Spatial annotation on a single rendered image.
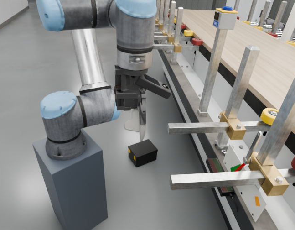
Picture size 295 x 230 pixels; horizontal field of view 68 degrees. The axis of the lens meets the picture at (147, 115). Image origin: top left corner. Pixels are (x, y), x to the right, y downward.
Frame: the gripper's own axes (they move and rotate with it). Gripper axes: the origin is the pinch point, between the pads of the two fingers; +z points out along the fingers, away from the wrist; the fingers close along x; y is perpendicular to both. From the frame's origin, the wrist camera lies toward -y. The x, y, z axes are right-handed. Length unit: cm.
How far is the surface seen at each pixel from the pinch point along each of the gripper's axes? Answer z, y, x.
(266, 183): 8.7, -34.7, 20.1
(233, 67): 4, -63, -53
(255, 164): 8.1, -35.2, 13.2
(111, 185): 94, 9, -51
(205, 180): 7.7, -16.7, 17.0
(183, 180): 7.8, -10.2, 16.3
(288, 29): -4, -142, -110
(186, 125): 8.0, -19.7, -8.5
